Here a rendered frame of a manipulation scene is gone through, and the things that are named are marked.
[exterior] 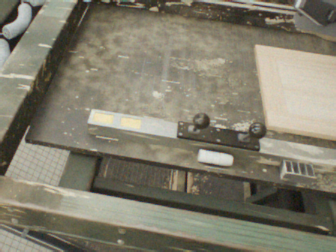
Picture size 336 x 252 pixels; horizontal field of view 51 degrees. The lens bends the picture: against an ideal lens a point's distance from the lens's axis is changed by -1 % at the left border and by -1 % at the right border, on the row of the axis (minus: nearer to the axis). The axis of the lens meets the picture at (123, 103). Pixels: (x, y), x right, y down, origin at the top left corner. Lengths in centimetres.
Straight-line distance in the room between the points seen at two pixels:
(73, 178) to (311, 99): 72
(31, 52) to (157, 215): 55
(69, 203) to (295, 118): 65
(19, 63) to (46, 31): 16
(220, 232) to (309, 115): 48
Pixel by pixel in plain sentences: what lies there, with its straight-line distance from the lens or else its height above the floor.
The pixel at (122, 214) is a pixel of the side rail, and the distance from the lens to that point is 72.
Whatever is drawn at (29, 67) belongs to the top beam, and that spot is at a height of 190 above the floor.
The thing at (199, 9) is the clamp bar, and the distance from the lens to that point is 137.
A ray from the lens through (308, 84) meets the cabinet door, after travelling 120.
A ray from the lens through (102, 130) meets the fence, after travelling 88.
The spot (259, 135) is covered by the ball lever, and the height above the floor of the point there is 145.
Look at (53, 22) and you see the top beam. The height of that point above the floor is 191.
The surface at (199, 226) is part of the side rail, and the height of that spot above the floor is 148.
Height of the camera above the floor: 192
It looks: 17 degrees down
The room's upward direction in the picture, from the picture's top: 59 degrees counter-clockwise
